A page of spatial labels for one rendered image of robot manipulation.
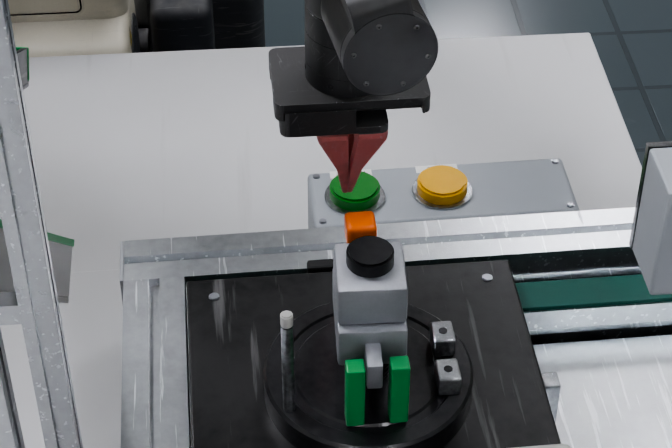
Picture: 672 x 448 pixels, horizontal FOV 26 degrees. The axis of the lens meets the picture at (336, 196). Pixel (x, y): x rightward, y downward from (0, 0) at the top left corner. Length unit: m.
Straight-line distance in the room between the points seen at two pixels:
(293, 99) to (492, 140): 0.47
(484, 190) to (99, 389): 0.34
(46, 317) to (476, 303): 0.34
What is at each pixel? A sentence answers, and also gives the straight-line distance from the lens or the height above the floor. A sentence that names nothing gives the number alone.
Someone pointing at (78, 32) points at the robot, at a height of 0.80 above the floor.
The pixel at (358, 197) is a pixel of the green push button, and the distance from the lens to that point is 1.14.
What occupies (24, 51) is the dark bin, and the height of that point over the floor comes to 1.21.
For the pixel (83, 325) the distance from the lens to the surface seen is 1.21.
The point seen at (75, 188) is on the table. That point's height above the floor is 0.86.
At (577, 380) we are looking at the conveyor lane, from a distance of 1.09.
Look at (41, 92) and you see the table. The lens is 1.47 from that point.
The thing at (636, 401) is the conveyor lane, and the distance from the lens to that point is 1.08.
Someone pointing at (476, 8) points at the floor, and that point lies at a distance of 3.19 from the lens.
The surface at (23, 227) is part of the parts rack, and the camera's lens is 0.82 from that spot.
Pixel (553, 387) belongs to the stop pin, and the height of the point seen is 0.96.
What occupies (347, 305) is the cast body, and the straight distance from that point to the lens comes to 0.90.
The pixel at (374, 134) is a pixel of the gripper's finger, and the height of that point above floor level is 1.12.
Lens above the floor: 1.70
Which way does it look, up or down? 40 degrees down
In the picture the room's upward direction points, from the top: straight up
